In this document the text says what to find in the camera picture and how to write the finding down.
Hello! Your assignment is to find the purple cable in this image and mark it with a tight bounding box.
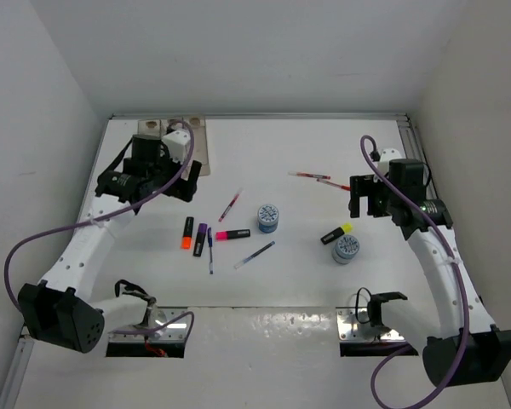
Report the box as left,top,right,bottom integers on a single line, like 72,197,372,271
359,135,472,409
3,120,196,342

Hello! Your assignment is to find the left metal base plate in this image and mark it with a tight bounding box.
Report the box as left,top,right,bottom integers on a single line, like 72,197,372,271
108,307,193,344

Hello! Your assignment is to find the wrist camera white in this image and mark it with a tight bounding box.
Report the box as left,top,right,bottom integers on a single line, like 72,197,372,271
162,130,191,164
376,147,404,175

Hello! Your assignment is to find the purple highlighter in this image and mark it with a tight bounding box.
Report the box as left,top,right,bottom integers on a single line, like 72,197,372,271
192,223,208,257

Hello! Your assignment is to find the blue capped pen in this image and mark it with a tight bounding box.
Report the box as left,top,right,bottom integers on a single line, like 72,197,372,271
207,227,214,275

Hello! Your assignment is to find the blue tape roll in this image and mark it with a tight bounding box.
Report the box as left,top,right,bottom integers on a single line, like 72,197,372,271
257,204,279,233
331,234,360,265

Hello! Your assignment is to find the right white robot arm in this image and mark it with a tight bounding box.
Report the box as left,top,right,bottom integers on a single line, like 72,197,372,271
348,158,511,386

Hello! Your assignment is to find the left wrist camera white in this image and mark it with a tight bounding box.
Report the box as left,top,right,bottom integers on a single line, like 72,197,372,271
162,130,191,164

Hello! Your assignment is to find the blue refill pen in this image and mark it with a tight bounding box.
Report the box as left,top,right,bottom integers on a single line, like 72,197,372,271
233,241,276,269

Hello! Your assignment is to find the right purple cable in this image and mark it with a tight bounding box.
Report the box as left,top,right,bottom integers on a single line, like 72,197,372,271
359,135,472,409

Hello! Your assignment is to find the metal base plate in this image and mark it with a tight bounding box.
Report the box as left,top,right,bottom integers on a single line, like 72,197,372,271
336,307,405,343
108,307,193,344

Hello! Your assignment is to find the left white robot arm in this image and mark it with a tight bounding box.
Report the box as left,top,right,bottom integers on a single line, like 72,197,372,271
17,135,202,354

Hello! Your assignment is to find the pink highlighter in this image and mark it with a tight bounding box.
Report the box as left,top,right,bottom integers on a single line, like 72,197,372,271
215,229,251,241

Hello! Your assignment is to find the pink gel pen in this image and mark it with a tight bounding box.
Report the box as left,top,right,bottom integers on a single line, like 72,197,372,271
218,189,243,222

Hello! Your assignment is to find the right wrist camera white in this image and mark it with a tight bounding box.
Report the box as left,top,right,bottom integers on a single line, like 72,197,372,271
376,147,404,175

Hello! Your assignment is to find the red gel pen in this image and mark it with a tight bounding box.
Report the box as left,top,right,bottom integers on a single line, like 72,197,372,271
316,179,350,191
288,171,330,180

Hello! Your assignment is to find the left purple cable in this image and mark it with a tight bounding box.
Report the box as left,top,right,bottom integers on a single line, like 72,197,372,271
3,120,196,342

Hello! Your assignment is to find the yellow highlighter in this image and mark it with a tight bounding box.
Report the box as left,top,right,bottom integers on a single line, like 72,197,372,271
320,223,353,245

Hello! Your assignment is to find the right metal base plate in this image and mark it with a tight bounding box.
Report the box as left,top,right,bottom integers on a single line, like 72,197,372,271
336,307,405,343

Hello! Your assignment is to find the clear acrylic organizer tray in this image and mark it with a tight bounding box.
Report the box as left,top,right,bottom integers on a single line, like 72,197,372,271
138,115,211,177

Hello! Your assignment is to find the orange highlighter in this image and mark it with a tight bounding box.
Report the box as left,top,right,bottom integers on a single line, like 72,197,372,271
181,216,194,250

